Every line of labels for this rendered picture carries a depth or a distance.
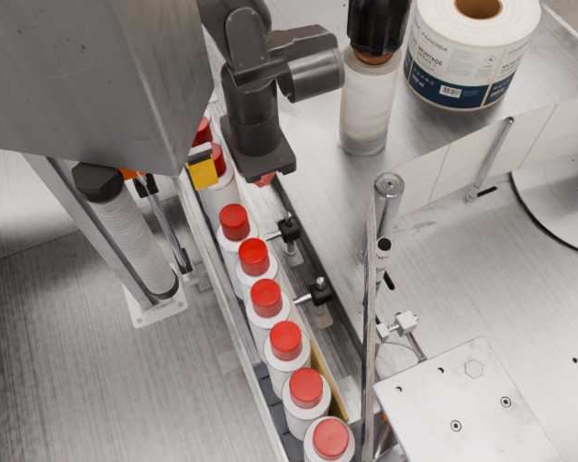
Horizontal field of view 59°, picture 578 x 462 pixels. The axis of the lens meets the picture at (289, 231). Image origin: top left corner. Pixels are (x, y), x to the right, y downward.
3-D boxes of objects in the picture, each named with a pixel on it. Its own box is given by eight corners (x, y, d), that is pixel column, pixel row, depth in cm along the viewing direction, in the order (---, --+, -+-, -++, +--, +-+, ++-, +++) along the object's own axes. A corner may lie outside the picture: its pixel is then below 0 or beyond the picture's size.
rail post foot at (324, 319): (334, 324, 78) (334, 322, 77) (318, 330, 77) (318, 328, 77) (320, 292, 80) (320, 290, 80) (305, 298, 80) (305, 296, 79)
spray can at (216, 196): (252, 238, 80) (236, 158, 62) (222, 252, 79) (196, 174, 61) (238, 214, 82) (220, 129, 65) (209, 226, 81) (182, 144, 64)
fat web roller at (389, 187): (393, 260, 77) (416, 191, 61) (366, 271, 76) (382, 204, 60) (379, 236, 79) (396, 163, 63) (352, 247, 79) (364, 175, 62)
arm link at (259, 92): (211, 53, 52) (228, 92, 49) (274, 35, 53) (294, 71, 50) (221, 102, 58) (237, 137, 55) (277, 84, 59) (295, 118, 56)
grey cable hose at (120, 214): (184, 294, 55) (122, 181, 36) (153, 306, 54) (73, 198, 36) (175, 267, 56) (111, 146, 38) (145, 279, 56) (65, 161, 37)
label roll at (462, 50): (479, 27, 103) (503, -42, 90) (530, 95, 93) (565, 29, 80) (386, 49, 100) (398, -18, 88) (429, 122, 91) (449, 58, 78)
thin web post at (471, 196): (479, 200, 82) (521, 121, 66) (468, 204, 82) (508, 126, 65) (472, 191, 83) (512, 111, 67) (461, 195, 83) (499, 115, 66)
